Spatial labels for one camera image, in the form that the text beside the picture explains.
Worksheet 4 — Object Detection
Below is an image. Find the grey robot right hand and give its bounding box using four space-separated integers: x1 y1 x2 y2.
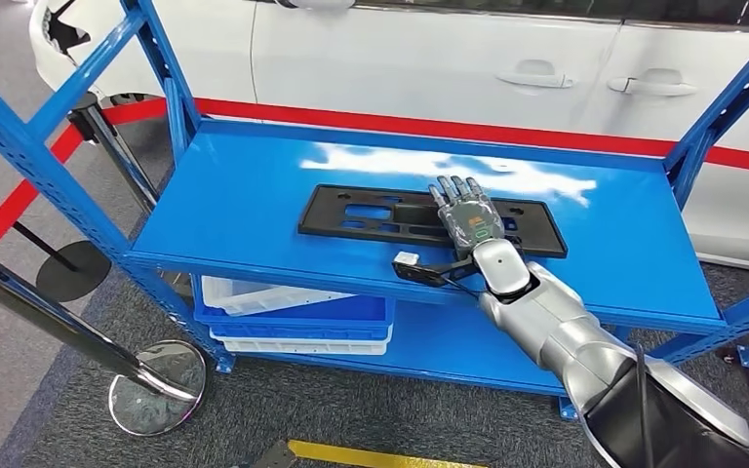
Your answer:
427 174 506 261

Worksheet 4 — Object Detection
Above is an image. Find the black plastic car part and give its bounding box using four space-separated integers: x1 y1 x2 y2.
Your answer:
297 183 569 260

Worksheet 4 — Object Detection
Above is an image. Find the blue metal shelf rack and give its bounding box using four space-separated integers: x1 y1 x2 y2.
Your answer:
0 0 749 421

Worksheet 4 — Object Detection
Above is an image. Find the red barrier belt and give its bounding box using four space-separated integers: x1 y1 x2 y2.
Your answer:
0 122 88 254
101 97 749 176

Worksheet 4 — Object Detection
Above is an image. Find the white car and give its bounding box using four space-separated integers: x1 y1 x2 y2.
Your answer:
28 0 749 276

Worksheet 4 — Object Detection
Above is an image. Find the white plastic bin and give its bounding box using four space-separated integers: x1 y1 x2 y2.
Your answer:
209 325 394 357
201 275 358 318

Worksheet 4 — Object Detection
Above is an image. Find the blue plastic bin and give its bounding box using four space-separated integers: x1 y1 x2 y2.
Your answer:
192 274 396 341

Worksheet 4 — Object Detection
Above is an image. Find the white car side mirror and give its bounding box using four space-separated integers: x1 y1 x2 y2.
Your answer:
274 0 356 11

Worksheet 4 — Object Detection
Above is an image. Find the chrome stanchion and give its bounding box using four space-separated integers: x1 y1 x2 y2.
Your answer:
0 239 208 438

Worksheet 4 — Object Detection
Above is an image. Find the black thin pole disc stand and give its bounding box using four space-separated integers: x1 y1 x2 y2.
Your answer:
0 177 112 303

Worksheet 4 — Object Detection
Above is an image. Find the black car bumper grille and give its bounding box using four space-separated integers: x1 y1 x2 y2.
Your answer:
41 0 92 57

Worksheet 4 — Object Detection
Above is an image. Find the thin wrist camera cable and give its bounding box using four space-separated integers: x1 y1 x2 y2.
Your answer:
442 271 483 299

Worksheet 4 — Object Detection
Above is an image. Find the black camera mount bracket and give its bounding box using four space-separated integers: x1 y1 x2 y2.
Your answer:
391 256 479 290

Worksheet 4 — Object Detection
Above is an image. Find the white car door handle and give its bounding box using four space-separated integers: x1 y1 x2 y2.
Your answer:
607 67 699 98
495 58 574 91

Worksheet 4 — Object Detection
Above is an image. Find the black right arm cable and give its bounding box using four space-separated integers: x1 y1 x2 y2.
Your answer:
632 343 656 468

